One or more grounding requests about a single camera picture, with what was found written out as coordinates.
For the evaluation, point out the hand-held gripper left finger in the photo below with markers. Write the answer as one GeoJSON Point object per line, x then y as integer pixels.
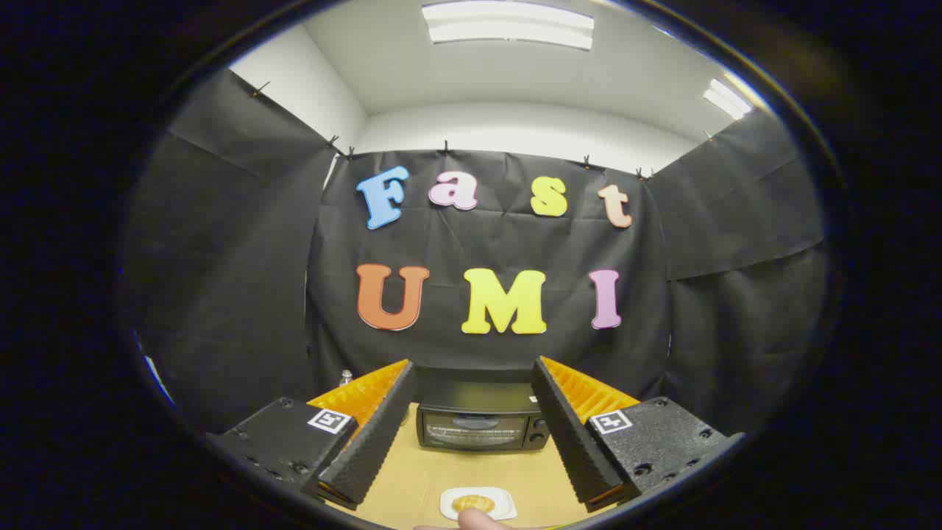
{"type": "Point", "coordinates": [375, 434]}

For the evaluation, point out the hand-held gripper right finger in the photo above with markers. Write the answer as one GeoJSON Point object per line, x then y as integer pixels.
{"type": "Point", "coordinates": [570, 434]}

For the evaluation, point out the black toaster oven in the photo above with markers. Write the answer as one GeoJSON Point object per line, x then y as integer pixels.
{"type": "Point", "coordinates": [478, 401]}

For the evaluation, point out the golden bread roll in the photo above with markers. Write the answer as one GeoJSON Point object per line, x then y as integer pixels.
{"type": "Point", "coordinates": [473, 503]}

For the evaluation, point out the green label plastic bottle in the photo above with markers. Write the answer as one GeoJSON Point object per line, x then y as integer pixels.
{"type": "Point", "coordinates": [346, 377]}

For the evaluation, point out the white rectangular plate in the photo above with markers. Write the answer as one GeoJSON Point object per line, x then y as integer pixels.
{"type": "Point", "coordinates": [504, 504]}

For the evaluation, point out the black backdrop cloth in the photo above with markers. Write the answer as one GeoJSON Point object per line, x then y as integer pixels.
{"type": "Point", "coordinates": [486, 243]}

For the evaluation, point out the row of black cloth clips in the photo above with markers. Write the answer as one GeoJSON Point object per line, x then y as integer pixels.
{"type": "Point", "coordinates": [445, 146]}

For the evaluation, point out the small ceiling light panel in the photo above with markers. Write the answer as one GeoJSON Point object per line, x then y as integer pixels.
{"type": "Point", "coordinates": [727, 98]}

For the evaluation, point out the long ceiling light panel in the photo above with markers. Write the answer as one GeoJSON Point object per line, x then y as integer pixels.
{"type": "Point", "coordinates": [508, 22]}

